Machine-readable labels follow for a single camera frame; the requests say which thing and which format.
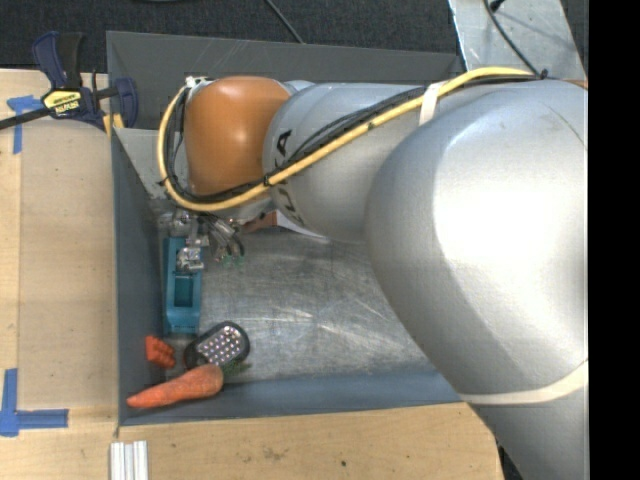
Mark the blue plastic box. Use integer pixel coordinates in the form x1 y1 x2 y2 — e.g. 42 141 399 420
161 236 204 335

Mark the black LED work light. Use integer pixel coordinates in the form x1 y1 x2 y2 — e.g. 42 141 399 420
182 320 251 370

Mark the small orange-red ridged block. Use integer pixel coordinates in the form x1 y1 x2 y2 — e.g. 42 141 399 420
144 334 177 369

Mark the pale wood board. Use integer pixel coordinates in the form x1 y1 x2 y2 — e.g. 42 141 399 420
17 116 120 412

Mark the orange toy carrot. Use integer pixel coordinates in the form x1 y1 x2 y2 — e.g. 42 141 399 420
125 361 252 410

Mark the grey metal bin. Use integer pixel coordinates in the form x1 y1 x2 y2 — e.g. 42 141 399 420
105 30 469 427

